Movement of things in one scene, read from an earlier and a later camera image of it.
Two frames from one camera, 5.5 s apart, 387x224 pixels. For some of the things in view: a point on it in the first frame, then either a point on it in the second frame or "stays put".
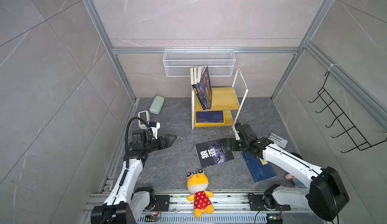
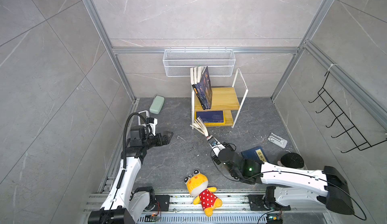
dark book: x=214 y=152 to x=199 y=124
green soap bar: x=156 y=105 stays put
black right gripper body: x=242 y=145 to x=217 y=159
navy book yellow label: x=209 y=116 stays put
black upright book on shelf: x=192 y=77 stays put
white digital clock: x=144 y=115 stays put
